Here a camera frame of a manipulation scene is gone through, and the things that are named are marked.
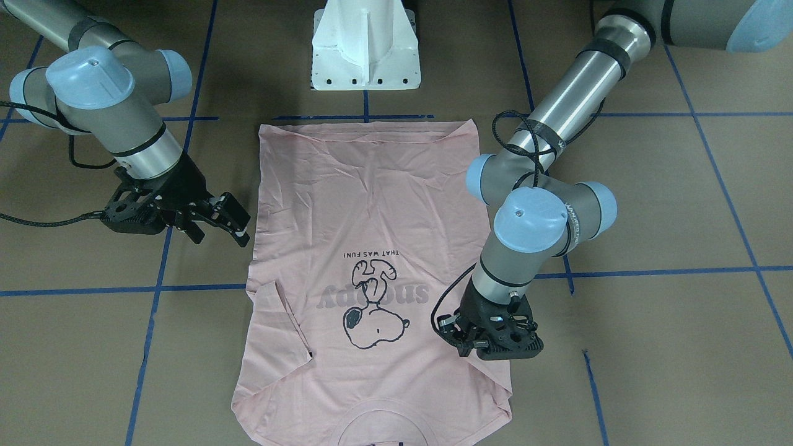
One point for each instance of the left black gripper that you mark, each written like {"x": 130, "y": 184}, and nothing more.
{"x": 473, "y": 307}

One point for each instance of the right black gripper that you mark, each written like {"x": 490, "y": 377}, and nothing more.
{"x": 184, "y": 184}

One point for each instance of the pink Snoopy t-shirt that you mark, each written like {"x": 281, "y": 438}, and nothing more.
{"x": 360, "y": 228}

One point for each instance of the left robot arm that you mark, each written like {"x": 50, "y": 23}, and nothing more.
{"x": 539, "y": 218}

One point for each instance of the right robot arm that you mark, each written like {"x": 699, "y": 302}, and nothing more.
{"x": 107, "y": 85}

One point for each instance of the blue tape grid lines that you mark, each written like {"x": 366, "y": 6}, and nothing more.
{"x": 673, "y": 328}

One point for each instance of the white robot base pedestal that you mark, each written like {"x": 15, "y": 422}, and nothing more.
{"x": 365, "y": 45}

